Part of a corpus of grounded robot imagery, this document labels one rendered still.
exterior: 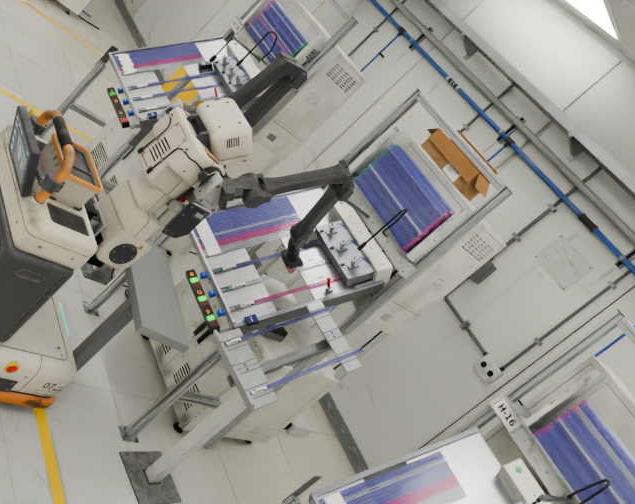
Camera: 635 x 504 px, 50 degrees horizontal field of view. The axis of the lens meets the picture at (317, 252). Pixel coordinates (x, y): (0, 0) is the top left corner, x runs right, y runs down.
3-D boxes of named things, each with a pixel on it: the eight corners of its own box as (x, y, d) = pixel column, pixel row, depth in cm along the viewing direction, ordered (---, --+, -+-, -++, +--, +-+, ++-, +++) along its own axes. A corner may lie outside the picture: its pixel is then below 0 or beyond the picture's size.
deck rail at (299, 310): (234, 336, 286) (234, 327, 281) (232, 333, 287) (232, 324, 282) (382, 291, 311) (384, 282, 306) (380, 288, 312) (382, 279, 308)
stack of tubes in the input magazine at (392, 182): (403, 251, 302) (450, 211, 295) (351, 178, 331) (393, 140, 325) (416, 260, 311) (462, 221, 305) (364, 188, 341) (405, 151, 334)
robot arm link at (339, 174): (352, 153, 254) (362, 175, 250) (344, 174, 265) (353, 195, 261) (236, 174, 239) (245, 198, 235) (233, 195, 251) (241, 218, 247)
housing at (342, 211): (372, 291, 311) (377, 271, 301) (326, 219, 340) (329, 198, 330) (387, 287, 314) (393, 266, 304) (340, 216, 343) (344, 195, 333)
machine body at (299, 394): (172, 437, 324) (264, 357, 308) (133, 325, 365) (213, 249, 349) (257, 449, 374) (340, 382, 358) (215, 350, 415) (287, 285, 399)
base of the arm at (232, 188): (213, 169, 234) (225, 192, 227) (235, 167, 238) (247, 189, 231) (209, 188, 240) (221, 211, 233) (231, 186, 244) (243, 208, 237)
